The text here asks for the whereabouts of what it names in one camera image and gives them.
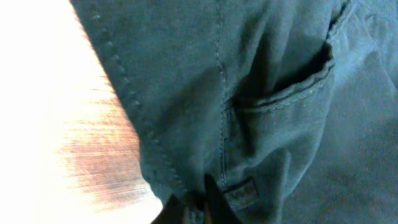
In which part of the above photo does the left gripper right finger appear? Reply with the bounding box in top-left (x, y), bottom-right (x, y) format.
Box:
top-left (204, 174), bottom-right (242, 224)

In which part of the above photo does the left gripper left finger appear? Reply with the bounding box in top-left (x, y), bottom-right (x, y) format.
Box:
top-left (151, 195), bottom-right (190, 224)

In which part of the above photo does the black t-shirt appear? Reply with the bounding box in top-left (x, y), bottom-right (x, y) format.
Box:
top-left (72, 0), bottom-right (397, 223)

